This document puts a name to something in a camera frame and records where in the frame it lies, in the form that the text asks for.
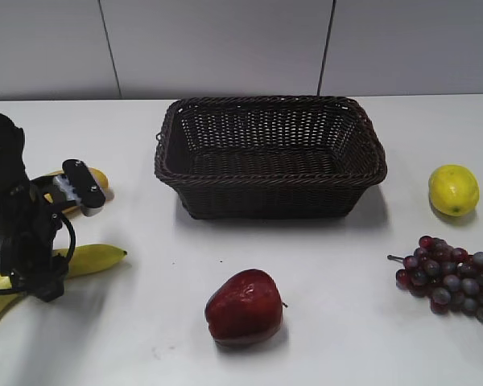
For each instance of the black gripper finger with white pad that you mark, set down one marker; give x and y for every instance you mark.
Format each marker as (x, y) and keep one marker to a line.
(76, 187)

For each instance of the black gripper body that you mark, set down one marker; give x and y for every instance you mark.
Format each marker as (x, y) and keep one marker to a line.
(26, 255)

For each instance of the yellow banana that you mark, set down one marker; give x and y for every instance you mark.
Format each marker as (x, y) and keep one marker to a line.
(87, 259)

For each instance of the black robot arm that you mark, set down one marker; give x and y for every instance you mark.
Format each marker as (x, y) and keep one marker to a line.
(13, 177)

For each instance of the black woven basket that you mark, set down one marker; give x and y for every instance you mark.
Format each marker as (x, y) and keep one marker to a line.
(268, 157)

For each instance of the yellow mango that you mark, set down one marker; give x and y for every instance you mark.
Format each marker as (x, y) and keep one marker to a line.
(100, 179)

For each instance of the red apple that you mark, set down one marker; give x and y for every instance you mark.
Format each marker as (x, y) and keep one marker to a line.
(245, 310)

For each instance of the yellow lemon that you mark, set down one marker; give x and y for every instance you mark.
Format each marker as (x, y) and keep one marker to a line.
(453, 190)

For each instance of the purple grape bunch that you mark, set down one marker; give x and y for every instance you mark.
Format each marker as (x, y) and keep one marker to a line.
(450, 277)

